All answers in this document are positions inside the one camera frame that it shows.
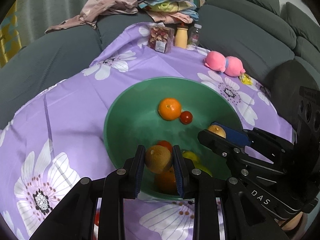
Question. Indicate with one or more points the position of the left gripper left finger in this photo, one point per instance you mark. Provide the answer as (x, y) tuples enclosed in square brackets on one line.
[(74, 216)]

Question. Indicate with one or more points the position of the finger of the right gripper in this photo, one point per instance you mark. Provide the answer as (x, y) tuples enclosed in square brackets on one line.
[(250, 134), (233, 150)]

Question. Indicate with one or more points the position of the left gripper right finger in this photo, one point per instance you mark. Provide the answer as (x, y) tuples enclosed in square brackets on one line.
[(222, 204)]

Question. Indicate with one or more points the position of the yellow-brown longan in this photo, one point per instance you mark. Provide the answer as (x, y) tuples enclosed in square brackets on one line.
[(158, 159), (218, 130)]

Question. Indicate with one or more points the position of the green tomato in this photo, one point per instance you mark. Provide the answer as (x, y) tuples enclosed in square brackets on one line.
[(203, 168), (192, 156)]

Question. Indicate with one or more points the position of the red tomato with stem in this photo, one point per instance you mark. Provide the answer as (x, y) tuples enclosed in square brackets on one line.
[(165, 144)]

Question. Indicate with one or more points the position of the orange mandarin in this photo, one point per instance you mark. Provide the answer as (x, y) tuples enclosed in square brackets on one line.
[(166, 182), (169, 109)]

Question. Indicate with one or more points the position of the green plastic bowl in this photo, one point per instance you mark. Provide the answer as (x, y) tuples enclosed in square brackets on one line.
[(133, 120)]

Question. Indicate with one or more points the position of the person right hand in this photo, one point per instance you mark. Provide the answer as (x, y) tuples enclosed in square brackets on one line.
[(290, 224)]

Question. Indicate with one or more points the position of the yellow candy wrapper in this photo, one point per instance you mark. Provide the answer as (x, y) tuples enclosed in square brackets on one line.
[(246, 79)]

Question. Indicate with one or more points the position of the pink plush toy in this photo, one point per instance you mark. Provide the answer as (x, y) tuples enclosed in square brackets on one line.
[(230, 65)]

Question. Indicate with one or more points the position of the purple floral tablecloth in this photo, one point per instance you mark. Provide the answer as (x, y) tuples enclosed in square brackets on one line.
[(57, 137)]

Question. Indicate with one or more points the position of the grey sofa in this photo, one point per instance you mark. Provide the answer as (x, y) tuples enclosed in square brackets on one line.
[(280, 51)]

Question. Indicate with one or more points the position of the clear small bottle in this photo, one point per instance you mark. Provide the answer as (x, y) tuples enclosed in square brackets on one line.
[(194, 34)]

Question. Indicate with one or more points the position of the yellow bottle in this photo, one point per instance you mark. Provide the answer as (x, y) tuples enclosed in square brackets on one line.
[(181, 37)]

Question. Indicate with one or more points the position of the dried fruit snack box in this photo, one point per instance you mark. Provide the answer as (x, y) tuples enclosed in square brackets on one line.
[(160, 38)]

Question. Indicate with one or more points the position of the stack of folded clothes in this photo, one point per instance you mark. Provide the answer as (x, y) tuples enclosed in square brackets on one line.
[(171, 11)]

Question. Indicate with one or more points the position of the yellow patterned curtain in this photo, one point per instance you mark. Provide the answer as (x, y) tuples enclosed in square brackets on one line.
[(10, 38)]

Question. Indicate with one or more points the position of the pink crumpled cloth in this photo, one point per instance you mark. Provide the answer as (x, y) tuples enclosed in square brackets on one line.
[(93, 9)]

